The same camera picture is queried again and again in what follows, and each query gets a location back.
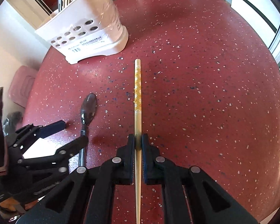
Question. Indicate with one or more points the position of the pink plastic utensil holder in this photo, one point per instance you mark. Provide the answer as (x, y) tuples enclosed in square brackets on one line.
[(84, 29)]

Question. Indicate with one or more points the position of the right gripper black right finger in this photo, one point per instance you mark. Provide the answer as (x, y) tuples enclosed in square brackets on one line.
[(189, 195)]

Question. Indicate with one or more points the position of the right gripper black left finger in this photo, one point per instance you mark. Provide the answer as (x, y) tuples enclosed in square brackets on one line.
[(87, 194)]

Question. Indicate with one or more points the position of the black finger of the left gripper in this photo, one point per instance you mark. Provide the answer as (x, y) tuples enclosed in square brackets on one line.
[(63, 153), (30, 133)]

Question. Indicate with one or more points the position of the stacked pink plastic stools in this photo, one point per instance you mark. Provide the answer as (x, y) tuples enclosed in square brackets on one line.
[(21, 85)]

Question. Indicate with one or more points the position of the yellow-patterned chopstick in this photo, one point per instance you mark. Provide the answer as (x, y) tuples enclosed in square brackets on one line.
[(137, 134)]

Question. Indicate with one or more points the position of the black plastic bag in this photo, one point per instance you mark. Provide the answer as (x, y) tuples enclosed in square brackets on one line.
[(12, 121)]

